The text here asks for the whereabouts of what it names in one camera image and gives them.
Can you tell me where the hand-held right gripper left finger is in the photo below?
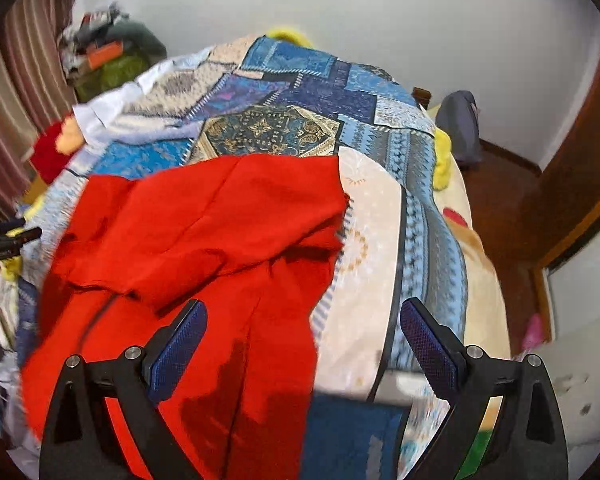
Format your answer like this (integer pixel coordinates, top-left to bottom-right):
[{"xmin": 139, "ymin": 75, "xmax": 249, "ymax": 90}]
[{"xmin": 39, "ymin": 299, "xmax": 208, "ymax": 480}]

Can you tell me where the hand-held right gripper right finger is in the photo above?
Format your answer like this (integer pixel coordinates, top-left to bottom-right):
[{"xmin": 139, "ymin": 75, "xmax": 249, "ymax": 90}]
[{"xmin": 400, "ymin": 297, "xmax": 570, "ymax": 480}]

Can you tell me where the red zip jacket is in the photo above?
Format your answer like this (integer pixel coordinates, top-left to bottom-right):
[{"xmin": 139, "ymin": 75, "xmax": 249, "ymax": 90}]
[{"xmin": 20, "ymin": 154, "xmax": 351, "ymax": 480}]

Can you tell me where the pile of mixed clothes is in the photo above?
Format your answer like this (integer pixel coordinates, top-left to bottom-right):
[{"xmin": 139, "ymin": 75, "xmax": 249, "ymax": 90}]
[{"xmin": 60, "ymin": 2, "xmax": 131, "ymax": 68}]

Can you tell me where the red plush toy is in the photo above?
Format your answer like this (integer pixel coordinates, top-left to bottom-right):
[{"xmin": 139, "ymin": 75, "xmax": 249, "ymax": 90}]
[{"xmin": 29, "ymin": 115, "xmax": 88, "ymax": 186}]

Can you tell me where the pink floor item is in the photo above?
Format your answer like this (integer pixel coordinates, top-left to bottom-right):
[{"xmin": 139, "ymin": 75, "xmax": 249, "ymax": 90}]
[{"xmin": 521, "ymin": 312, "xmax": 546, "ymax": 351}]

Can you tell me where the pile of papers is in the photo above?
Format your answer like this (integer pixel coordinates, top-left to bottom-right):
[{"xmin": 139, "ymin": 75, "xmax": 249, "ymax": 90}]
[{"xmin": 0, "ymin": 260, "xmax": 31, "ymax": 451}]

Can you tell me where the striped brown curtain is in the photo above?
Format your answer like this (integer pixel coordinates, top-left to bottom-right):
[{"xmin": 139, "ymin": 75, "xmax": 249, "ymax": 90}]
[{"xmin": 0, "ymin": 0, "xmax": 81, "ymax": 221}]

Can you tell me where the white cloth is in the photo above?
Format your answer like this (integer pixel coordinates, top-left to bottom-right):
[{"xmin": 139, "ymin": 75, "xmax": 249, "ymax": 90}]
[{"xmin": 72, "ymin": 57, "xmax": 181, "ymax": 146}]

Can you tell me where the white heart-print sliding door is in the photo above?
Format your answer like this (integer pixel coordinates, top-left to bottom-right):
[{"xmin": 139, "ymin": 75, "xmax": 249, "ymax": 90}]
[{"xmin": 542, "ymin": 240, "xmax": 600, "ymax": 451}]

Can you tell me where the green patterned cloth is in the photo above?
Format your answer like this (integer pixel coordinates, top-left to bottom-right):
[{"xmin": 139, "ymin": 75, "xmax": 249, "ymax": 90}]
[{"xmin": 75, "ymin": 55, "xmax": 146, "ymax": 103}]

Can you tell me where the orange box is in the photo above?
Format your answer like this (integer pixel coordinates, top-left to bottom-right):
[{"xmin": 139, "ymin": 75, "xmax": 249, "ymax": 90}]
[{"xmin": 87, "ymin": 41, "xmax": 123, "ymax": 68}]

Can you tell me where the dark grey bag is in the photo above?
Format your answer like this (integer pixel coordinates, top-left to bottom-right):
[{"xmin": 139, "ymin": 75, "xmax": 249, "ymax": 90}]
[{"xmin": 436, "ymin": 91, "xmax": 482, "ymax": 163}]

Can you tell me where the grey pillow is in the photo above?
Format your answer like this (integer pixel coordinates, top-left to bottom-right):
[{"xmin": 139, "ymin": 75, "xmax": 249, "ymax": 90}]
[{"xmin": 107, "ymin": 20, "xmax": 168, "ymax": 61}]

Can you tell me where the wooden wardrobe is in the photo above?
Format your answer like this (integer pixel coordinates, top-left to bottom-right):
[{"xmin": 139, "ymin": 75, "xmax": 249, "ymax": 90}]
[{"xmin": 520, "ymin": 25, "xmax": 600, "ymax": 281}]

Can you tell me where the blue patchwork blanket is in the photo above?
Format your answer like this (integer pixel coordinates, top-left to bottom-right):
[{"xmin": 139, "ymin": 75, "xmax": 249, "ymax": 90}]
[{"xmin": 15, "ymin": 35, "xmax": 481, "ymax": 480}]

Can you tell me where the yellow fuzzy cushion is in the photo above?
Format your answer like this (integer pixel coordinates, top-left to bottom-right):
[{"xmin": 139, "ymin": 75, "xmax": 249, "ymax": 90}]
[{"xmin": 267, "ymin": 24, "xmax": 313, "ymax": 48}]

